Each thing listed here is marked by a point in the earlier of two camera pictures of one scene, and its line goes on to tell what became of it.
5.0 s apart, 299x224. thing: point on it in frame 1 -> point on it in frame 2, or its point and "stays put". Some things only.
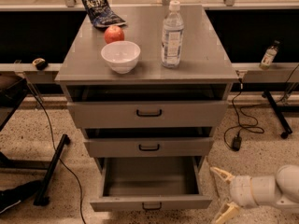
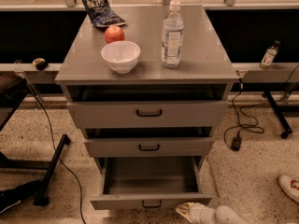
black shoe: x=8 y=198 stays put
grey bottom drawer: x=151 y=184 stays put
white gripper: x=240 y=190 -> x=199 y=214
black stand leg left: x=40 y=200 stays put
